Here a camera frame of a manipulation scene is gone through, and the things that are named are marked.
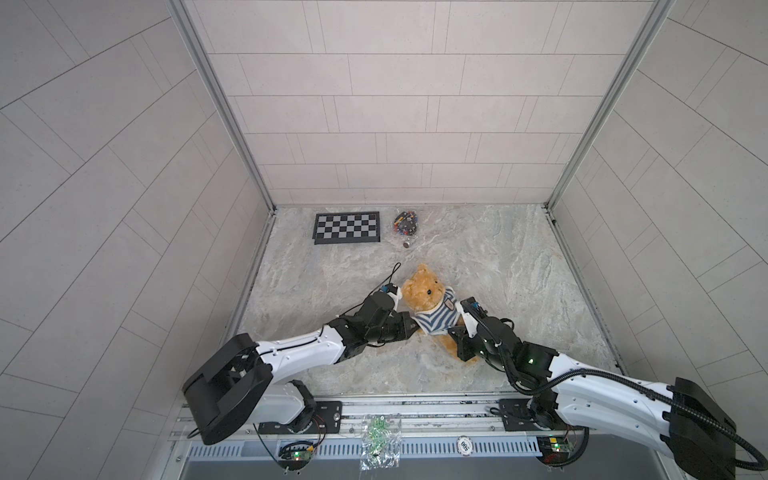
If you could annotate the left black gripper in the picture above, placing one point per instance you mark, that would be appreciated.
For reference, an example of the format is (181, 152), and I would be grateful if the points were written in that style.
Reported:
(398, 324)

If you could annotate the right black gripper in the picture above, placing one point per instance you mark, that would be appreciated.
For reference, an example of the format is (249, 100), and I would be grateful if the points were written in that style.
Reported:
(466, 341)

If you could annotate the brown teddy bear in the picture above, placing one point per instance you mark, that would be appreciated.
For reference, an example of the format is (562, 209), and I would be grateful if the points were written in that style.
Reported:
(422, 292)

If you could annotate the striped knit bear sweater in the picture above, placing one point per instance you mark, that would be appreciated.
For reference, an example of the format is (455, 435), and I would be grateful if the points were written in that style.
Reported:
(438, 320)

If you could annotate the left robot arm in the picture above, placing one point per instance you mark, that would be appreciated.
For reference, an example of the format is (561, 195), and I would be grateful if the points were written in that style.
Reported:
(254, 382)

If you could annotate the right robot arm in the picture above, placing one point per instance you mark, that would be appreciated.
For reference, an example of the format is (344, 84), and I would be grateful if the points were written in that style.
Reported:
(679, 420)

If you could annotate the black white checkerboard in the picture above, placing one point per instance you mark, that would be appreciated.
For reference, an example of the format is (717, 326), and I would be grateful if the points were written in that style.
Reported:
(346, 228)

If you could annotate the bag of colourful small parts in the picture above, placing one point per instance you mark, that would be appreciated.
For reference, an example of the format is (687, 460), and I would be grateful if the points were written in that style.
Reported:
(406, 223)

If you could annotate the round white sticker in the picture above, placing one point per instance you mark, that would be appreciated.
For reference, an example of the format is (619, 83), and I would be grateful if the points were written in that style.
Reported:
(464, 446)

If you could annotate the clear bag green parts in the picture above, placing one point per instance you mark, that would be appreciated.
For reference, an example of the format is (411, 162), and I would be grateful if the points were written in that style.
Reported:
(381, 442)

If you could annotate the right circuit board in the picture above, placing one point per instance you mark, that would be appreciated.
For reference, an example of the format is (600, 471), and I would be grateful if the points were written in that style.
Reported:
(554, 449)

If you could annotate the left green circuit board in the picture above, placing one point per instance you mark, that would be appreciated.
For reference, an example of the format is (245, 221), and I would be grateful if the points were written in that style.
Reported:
(297, 455)

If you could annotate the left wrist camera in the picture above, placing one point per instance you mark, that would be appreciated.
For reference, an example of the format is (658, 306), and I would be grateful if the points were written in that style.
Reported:
(394, 292)

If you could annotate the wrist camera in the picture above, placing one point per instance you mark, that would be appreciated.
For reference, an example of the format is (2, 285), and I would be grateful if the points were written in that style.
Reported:
(472, 313)
(394, 292)

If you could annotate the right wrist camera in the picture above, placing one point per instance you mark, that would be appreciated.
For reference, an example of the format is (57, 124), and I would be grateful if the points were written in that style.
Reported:
(472, 313)

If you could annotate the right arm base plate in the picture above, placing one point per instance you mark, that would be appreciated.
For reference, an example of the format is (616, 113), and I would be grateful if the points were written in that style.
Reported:
(528, 414)

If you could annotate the aluminium mounting rail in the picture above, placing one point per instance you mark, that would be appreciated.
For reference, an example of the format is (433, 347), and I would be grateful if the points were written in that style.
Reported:
(430, 428)

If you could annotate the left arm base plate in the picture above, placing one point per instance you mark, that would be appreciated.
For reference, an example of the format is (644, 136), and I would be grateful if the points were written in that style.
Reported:
(322, 417)

